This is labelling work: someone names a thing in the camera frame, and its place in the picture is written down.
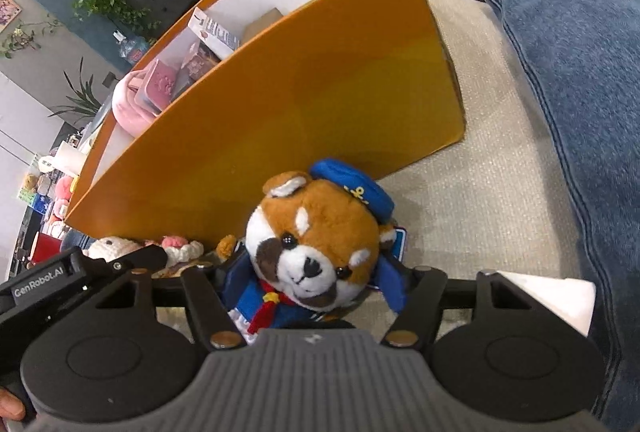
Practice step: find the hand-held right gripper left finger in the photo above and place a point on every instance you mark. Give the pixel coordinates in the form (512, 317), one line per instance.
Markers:
(200, 297)

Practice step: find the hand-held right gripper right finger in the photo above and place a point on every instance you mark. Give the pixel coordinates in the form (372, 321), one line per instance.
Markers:
(417, 302)

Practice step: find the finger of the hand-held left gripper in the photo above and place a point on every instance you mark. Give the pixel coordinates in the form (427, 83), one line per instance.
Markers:
(145, 257)

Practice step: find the red panda sailor plush toy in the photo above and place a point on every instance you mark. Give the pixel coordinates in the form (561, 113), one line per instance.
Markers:
(310, 232)

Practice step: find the orange cardboard box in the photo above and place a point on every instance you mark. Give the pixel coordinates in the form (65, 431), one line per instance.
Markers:
(300, 112)

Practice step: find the person's left hand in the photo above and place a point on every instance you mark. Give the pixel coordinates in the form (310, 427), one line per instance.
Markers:
(9, 406)

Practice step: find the pink and white plush toy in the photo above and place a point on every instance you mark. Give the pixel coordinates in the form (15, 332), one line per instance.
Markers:
(175, 248)

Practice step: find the white crochet plush toy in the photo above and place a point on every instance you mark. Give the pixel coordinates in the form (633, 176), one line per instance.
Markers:
(112, 248)

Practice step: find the red box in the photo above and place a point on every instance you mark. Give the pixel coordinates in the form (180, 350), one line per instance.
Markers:
(47, 248)

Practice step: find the beige sofa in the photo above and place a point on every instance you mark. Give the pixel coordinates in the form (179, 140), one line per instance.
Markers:
(475, 212)

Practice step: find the white paper sheet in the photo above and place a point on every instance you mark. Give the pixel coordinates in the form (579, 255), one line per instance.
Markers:
(560, 302)

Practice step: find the spiky leaf plant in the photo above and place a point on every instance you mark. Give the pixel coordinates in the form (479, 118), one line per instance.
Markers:
(82, 97)

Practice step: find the pink embossed case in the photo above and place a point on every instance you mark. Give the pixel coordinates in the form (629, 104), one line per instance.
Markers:
(157, 85)

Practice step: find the pink printed packet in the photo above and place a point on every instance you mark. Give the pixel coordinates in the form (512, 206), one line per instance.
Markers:
(197, 60)

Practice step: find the water jug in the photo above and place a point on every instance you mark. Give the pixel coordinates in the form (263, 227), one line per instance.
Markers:
(132, 48)

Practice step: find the small printed white carton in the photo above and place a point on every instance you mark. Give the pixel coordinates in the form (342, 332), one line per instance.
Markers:
(215, 32)

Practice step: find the trailing vine plant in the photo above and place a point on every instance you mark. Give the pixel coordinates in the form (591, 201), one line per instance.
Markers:
(25, 40)

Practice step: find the green leafy plant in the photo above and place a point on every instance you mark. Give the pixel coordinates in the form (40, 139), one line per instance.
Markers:
(110, 0)

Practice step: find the brown cardboard piece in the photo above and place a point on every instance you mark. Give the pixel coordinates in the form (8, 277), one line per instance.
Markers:
(262, 25)

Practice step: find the person's blue jeans leg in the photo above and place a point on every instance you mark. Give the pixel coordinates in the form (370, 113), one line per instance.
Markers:
(590, 62)

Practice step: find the framed wall picture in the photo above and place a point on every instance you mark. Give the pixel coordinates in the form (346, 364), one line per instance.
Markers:
(9, 12)

